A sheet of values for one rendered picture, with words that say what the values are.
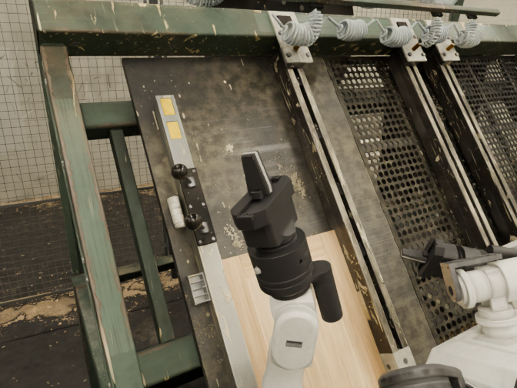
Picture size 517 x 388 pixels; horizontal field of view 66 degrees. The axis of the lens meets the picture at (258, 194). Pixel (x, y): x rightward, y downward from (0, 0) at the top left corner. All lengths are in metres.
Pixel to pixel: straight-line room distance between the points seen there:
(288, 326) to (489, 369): 0.28
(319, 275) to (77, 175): 0.61
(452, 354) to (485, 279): 0.13
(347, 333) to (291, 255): 0.64
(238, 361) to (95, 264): 0.39
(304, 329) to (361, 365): 0.59
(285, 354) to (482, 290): 0.32
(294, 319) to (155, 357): 0.49
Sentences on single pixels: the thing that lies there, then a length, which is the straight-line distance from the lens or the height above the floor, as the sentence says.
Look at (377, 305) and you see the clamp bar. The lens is 1.17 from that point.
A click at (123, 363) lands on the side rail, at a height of 1.18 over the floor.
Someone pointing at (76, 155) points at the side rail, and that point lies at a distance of 1.01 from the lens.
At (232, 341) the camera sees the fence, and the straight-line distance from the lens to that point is 0.99.
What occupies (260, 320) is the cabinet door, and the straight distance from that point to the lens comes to 1.04.
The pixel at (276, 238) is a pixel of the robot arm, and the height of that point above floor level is 1.54.
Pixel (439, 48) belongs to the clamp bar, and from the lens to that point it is 1.82.
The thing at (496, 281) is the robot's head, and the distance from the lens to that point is 0.75.
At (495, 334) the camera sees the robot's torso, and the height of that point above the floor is 1.35.
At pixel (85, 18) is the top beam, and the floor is 1.85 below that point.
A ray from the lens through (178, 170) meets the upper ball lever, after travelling 0.91.
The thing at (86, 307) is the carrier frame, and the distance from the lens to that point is 1.84.
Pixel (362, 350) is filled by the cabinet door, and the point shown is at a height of 1.01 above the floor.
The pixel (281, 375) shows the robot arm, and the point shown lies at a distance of 0.72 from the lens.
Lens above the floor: 1.77
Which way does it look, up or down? 19 degrees down
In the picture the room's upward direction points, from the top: straight up
